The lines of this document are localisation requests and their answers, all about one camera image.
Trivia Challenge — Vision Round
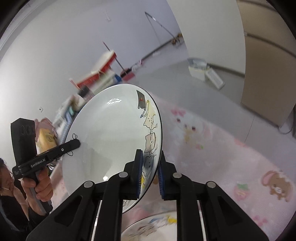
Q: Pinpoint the cartoon plate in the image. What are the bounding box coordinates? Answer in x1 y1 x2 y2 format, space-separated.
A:
121 211 177 241
61 83 163 215

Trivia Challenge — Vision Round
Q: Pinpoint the person's left hand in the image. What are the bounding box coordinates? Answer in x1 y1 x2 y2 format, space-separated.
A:
21 167 53 216

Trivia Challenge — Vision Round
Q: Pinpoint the person's head with mask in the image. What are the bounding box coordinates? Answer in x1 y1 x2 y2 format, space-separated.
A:
1 158 14 197

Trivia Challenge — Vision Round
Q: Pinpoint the pink cartoon tablecloth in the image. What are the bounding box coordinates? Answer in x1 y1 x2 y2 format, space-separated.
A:
49 91 296 241

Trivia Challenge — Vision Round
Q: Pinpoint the clear bottle black cap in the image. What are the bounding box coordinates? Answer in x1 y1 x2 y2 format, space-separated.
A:
78 86 93 99

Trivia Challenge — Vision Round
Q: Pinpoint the red white open box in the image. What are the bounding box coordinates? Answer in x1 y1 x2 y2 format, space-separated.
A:
74 50 116 88

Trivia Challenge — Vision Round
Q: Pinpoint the white floor scale box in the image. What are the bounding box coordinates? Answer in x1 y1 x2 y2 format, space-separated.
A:
188 58 225 90

